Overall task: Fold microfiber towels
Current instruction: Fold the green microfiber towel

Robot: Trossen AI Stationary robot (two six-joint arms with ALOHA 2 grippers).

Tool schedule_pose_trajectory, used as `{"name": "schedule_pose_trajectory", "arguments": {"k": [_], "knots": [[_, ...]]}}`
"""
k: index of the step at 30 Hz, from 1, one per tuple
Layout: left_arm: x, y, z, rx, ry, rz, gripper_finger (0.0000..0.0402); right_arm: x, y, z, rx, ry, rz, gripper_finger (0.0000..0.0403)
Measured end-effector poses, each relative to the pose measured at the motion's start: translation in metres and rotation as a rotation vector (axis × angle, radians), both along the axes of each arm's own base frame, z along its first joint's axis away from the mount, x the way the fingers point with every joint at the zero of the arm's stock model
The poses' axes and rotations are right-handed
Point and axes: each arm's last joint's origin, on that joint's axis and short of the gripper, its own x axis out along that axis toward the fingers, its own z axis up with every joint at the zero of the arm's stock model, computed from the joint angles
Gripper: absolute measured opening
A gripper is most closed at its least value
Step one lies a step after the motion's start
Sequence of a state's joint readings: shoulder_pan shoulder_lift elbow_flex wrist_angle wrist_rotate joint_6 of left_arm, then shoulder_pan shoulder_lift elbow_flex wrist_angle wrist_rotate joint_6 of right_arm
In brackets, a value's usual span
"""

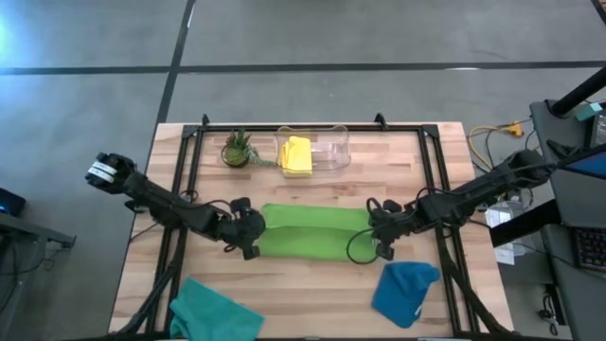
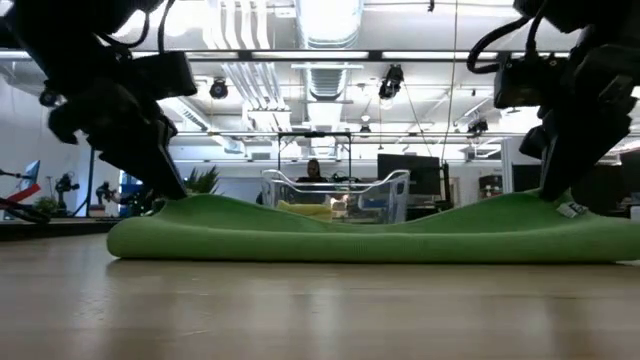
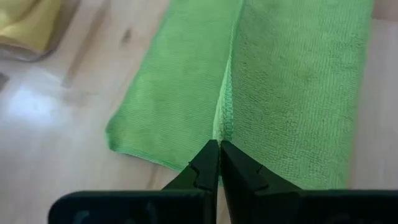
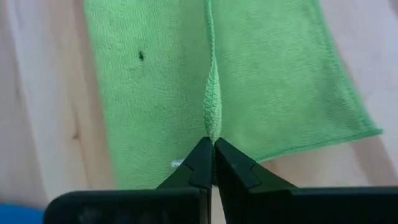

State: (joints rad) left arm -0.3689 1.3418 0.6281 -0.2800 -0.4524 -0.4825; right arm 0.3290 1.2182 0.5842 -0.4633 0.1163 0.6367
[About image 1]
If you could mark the blue microfiber towel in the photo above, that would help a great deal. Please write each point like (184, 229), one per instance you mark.
(402, 293)

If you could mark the potted succulent plant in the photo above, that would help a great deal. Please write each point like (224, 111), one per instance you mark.
(235, 152)

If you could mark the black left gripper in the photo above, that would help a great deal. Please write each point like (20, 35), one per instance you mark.
(246, 229)

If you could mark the dark desk with legs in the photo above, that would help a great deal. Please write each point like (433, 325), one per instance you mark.
(28, 232)

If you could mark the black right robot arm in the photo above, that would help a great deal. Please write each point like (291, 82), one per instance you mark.
(473, 194)

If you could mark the black pole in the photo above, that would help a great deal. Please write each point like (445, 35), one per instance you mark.
(580, 92)

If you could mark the grey side desk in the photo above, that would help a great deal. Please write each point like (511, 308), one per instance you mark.
(582, 203)

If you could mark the teal microfiber towel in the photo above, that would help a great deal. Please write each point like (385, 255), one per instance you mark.
(213, 315)

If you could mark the teal box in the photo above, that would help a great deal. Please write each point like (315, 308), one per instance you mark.
(588, 112)

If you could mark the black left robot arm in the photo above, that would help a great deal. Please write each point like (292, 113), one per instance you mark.
(165, 203)

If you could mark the backlit keyboard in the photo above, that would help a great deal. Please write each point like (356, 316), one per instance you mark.
(592, 248)

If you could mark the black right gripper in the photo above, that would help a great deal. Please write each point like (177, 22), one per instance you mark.
(393, 226)

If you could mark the clear plastic box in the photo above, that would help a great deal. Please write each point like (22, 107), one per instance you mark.
(504, 214)

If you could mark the clear plastic bin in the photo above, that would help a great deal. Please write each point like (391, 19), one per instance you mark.
(331, 149)

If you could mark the yellow microfiber towel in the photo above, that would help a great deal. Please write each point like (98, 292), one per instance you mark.
(297, 156)

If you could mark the black aluminium table frame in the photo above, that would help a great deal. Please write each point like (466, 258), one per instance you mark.
(402, 128)

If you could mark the blue lit screen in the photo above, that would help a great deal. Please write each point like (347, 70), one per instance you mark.
(589, 166)

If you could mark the green microfiber towel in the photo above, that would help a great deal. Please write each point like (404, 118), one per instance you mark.
(312, 232)

